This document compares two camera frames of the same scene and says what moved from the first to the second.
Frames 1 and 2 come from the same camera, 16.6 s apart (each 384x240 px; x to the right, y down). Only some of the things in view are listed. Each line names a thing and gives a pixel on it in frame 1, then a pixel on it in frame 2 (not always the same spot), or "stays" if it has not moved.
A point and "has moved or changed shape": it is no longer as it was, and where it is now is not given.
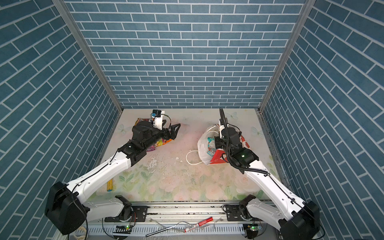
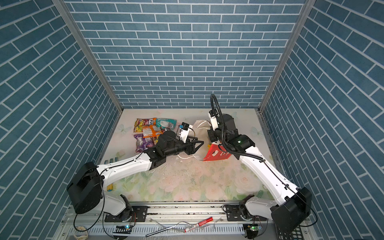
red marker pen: (199, 224) stays
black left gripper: (172, 134) to (191, 150)
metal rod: (160, 231) stays
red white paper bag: (219, 156) has moved or changed shape
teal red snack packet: (211, 146) has moved or changed shape
